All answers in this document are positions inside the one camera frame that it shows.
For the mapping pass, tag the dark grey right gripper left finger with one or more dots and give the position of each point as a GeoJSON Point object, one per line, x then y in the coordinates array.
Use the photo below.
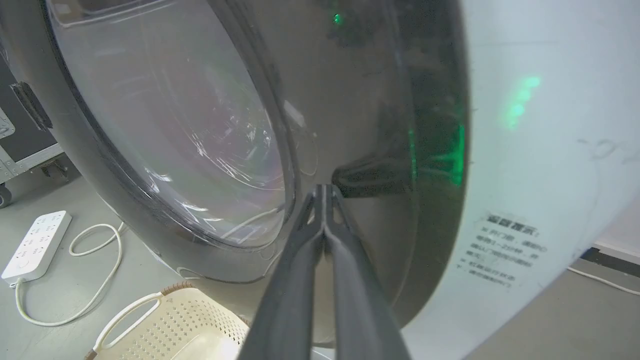
{"type": "Point", "coordinates": [290, 295]}

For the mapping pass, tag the round grey washing machine door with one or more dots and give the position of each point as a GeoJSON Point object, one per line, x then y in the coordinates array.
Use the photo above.
{"type": "Point", "coordinates": [210, 125]}

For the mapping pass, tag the white washing machine body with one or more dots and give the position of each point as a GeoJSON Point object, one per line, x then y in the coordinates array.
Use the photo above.
{"type": "Point", "coordinates": [540, 150]}

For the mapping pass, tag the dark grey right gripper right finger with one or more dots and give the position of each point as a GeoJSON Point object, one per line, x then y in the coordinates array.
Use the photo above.
{"type": "Point", "coordinates": [362, 300]}

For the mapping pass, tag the cream perforated laundry basket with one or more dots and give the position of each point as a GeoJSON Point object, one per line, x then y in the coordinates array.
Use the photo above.
{"type": "Point", "coordinates": [175, 325]}

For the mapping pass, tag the white power strip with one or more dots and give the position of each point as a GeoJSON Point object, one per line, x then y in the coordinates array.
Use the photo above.
{"type": "Point", "coordinates": [36, 245]}

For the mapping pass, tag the black flight case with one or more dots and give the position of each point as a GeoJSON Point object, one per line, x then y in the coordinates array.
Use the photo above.
{"type": "Point", "coordinates": [20, 125]}

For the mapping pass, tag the white warning label sticker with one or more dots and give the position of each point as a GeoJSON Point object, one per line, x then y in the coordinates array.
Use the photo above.
{"type": "Point", "coordinates": [502, 250]}

